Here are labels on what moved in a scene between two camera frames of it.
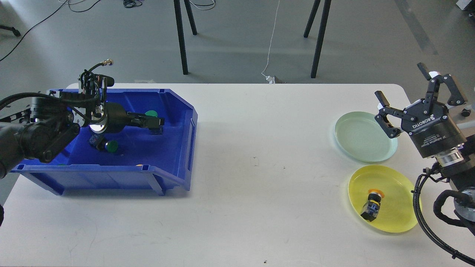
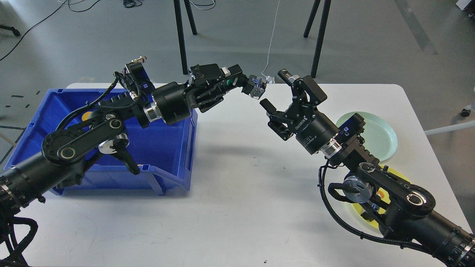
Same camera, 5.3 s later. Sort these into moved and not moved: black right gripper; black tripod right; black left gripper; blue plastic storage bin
Moved: black left gripper; black right gripper
Not moved: black tripod right; blue plastic storage bin
